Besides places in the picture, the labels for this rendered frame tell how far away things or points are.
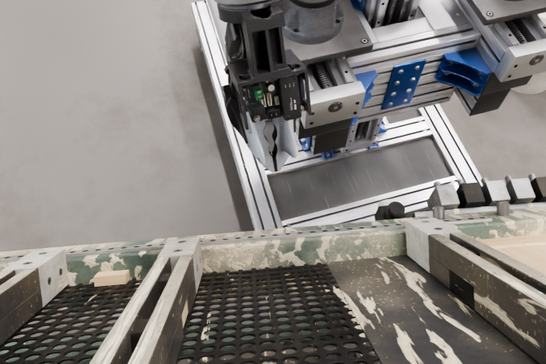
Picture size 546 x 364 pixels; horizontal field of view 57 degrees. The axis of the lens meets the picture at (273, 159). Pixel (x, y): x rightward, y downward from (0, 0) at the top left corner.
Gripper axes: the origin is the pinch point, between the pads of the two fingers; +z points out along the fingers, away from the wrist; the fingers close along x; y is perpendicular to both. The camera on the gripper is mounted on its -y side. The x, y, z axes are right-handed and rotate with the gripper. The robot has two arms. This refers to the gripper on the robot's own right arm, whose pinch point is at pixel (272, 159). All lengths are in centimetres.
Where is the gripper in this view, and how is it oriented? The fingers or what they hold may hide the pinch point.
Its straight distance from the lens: 62.3
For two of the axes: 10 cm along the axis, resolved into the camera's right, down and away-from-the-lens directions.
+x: 9.6, -2.3, 1.4
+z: 1.3, 8.4, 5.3
